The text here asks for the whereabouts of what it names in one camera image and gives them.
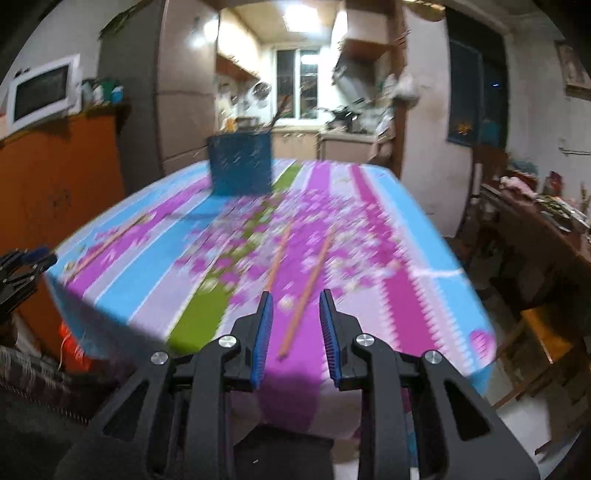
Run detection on wooden chopstick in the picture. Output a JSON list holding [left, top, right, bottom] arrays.
[[268, 95, 291, 134], [69, 219, 141, 275], [265, 226, 293, 291], [278, 235, 334, 360]]

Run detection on floral striped tablecloth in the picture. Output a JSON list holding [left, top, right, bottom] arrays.
[[44, 159, 497, 444]]

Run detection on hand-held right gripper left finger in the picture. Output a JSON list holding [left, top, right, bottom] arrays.
[[53, 290, 274, 480]]

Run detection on kitchen range hood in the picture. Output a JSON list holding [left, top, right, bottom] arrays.
[[332, 51, 379, 107]]

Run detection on blue utensil basket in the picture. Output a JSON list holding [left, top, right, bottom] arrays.
[[207, 130, 274, 197]]

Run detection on wooden side table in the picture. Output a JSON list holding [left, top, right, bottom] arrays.
[[480, 180, 591, 315]]

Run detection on pink cloth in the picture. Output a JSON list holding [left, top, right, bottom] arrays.
[[501, 175, 539, 199]]

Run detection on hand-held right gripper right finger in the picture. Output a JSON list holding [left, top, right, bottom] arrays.
[[320, 289, 541, 480]]

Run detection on orange wooden stool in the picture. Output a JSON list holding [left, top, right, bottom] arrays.
[[494, 305, 587, 416]]

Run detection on wooden chair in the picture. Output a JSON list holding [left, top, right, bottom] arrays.
[[462, 145, 509, 259]]

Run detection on dark window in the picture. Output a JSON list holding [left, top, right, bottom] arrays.
[[445, 9, 509, 148]]

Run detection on framed wall picture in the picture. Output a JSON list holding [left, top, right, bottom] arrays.
[[554, 41, 591, 97]]

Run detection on orange net bag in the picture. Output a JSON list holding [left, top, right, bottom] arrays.
[[60, 323, 88, 370]]

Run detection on black stove pot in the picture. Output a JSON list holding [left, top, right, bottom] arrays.
[[325, 108, 365, 134]]

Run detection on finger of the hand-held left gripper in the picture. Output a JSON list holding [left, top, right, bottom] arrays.
[[0, 248, 58, 324]]

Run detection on beige refrigerator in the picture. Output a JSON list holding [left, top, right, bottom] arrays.
[[99, 0, 222, 181]]

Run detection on beige kitchen base cabinets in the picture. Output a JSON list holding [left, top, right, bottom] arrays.
[[272, 129, 379, 162]]

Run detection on white microwave oven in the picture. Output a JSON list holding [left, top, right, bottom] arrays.
[[7, 55, 81, 134]]

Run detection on kitchen window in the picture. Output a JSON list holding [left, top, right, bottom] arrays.
[[276, 46, 321, 121]]

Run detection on orange wooden cabinet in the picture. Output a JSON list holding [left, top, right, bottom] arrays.
[[0, 104, 130, 333]]

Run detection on kitchen ceiling light panel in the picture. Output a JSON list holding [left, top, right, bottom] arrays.
[[281, 0, 324, 31]]

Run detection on beige upper kitchen cabinet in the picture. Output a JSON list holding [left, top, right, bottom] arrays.
[[339, 0, 407, 61]]

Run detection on white plastic bag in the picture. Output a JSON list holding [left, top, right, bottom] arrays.
[[392, 69, 423, 104]]

